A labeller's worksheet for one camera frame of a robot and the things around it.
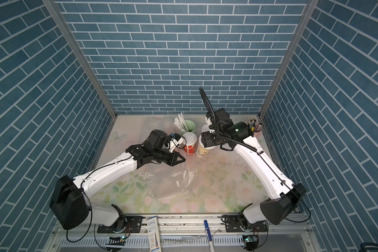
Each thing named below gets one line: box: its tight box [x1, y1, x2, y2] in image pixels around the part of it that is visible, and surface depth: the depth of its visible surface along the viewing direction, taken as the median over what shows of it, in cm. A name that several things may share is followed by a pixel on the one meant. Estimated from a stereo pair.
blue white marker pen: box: [203, 219, 216, 252], surface depth 71 cm
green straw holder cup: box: [184, 119, 196, 133], surface depth 101 cm
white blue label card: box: [145, 215, 162, 252], surface depth 71 cm
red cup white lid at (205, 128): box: [201, 123, 211, 133], surface depth 93 cm
